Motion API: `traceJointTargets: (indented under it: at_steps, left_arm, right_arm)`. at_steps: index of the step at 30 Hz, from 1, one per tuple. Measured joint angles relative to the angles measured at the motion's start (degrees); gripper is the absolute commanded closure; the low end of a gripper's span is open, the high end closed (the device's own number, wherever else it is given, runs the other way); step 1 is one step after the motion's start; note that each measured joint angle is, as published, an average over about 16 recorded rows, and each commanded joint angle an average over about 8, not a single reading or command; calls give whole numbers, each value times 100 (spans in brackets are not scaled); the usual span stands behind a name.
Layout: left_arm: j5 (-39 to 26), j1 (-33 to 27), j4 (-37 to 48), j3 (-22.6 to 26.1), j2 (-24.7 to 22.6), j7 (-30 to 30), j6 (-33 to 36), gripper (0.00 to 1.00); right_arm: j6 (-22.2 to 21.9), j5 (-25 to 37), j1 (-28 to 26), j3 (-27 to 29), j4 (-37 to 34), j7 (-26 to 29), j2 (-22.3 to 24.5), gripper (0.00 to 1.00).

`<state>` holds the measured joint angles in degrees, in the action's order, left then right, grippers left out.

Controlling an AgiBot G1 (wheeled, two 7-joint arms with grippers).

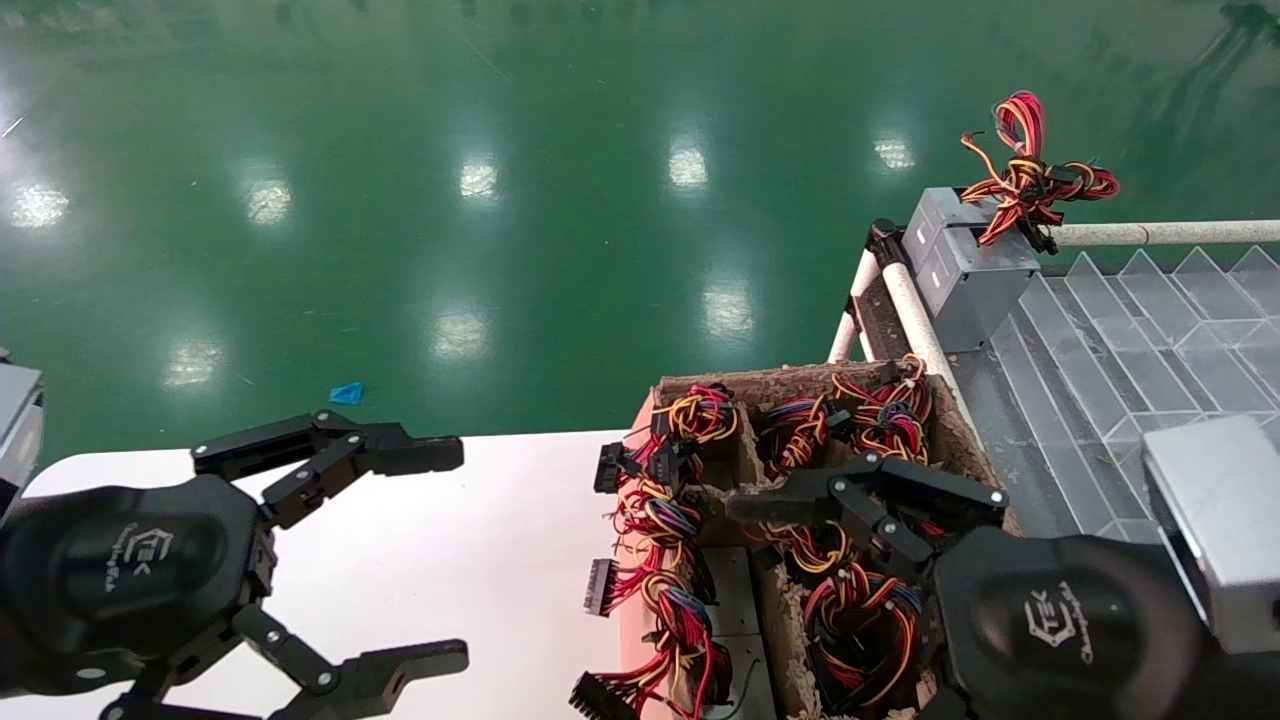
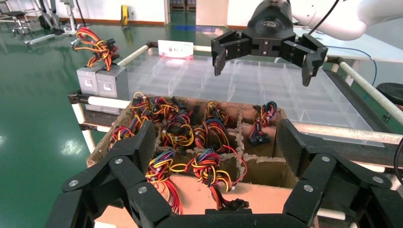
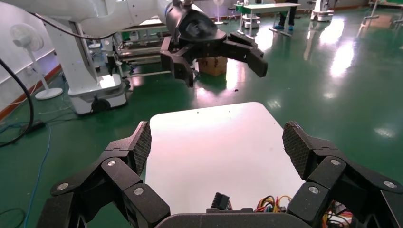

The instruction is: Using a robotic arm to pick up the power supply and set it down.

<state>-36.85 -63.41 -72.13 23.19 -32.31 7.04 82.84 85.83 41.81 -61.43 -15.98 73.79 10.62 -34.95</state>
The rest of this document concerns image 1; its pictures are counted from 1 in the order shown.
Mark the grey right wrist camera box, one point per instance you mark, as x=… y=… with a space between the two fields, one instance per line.
x=1220 y=520

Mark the brown cardboard compartment tray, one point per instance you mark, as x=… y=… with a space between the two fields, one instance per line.
x=740 y=382

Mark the short white rack pipe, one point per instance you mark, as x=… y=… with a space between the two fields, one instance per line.
x=850 y=320

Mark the white horizontal rack pipe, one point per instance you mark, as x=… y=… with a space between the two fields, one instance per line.
x=1170 y=233

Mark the dark rail between pipes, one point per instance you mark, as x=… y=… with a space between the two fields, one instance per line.
x=885 y=325

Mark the black pipe joint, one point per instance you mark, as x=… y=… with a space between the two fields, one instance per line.
x=885 y=240

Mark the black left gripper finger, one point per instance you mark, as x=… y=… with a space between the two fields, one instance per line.
x=400 y=675
x=410 y=455

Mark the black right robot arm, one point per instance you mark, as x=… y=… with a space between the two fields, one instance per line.
x=1250 y=690

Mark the long white rack pipe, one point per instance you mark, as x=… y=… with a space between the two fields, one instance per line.
x=912 y=310

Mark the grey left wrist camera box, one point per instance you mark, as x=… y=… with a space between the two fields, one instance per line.
x=18 y=430

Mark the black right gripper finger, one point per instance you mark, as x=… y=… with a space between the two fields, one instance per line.
x=940 y=708
x=790 y=500

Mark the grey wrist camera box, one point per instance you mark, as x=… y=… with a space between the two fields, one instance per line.
x=18 y=430
x=1220 y=520

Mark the blue scrap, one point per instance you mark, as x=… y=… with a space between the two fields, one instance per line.
x=347 y=393

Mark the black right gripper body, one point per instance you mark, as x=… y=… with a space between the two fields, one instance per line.
x=1060 y=630

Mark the clear ridged plastic sheet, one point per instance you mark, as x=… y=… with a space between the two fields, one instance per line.
x=1090 y=400

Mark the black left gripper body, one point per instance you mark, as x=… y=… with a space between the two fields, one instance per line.
x=120 y=570

